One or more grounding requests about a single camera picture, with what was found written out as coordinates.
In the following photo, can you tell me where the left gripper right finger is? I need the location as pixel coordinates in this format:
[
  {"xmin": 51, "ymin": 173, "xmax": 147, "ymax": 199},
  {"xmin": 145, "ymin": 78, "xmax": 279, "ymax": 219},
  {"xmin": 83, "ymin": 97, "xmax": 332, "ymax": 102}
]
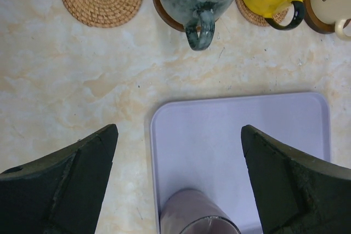
[{"xmin": 241, "ymin": 125, "xmax": 350, "ymax": 233}]

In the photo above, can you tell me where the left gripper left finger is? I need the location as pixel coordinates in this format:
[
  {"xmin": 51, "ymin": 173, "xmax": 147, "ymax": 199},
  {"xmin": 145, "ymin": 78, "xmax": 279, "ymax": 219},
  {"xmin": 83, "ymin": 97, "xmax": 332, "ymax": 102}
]
[{"xmin": 1, "ymin": 124, "xmax": 118, "ymax": 233}]

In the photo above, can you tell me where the purple glass mug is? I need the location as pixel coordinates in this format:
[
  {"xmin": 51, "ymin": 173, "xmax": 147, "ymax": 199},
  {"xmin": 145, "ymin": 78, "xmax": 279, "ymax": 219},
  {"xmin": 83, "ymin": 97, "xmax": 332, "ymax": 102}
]
[{"xmin": 160, "ymin": 189, "xmax": 240, "ymax": 233}]

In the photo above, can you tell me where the dark wooden coaster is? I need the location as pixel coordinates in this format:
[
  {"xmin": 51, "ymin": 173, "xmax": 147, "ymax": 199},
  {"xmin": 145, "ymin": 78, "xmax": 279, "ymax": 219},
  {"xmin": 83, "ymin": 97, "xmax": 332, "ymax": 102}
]
[
  {"xmin": 304, "ymin": 0, "xmax": 350, "ymax": 41},
  {"xmin": 152, "ymin": 0, "xmax": 220, "ymax": 32}
]

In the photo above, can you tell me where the cream mug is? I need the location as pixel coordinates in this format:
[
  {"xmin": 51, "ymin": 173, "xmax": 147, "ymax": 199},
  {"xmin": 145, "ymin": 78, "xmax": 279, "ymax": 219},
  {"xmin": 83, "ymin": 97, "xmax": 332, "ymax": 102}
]
[{"xmin": 310, "ymin": 0, "xmax": 350, "ymax": 41}]

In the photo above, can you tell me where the lavender plastic tray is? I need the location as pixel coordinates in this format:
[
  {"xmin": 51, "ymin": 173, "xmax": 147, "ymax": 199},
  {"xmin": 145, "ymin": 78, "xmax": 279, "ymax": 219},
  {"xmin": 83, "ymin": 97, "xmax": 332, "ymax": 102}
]
[{"xmin": 150, "ymin": 92, "xmax": 331, "ymax": 233}]

